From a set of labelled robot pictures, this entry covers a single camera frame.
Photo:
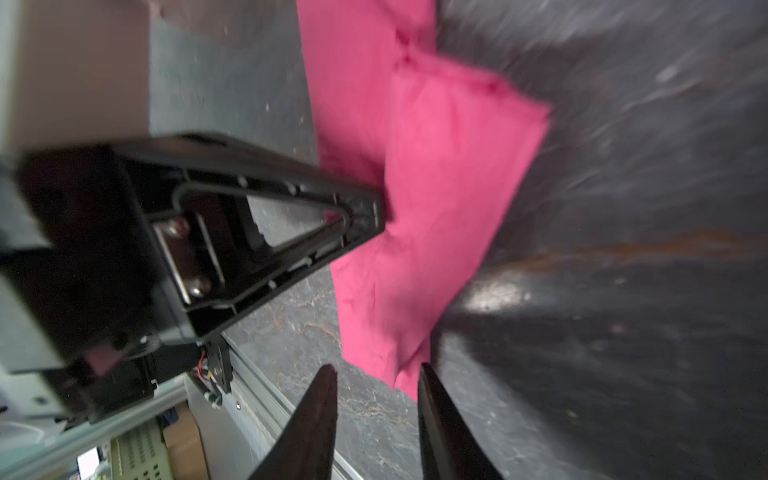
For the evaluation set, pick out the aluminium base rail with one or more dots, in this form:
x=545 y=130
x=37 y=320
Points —
x=268 y=386

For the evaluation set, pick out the magenta paper napkin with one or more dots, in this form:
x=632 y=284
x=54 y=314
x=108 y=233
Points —
x=447 y=143

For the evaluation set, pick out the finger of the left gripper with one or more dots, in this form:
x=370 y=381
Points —
x=231 y=225

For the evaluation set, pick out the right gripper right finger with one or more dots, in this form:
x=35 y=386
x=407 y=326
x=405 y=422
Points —
x=448 y=448

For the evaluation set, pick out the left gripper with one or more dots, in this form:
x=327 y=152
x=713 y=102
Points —
x=79 y=338

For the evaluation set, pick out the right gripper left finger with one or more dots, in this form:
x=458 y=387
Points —
x=305 y=448

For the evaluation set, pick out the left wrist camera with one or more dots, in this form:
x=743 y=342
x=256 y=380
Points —
x=73 y=72

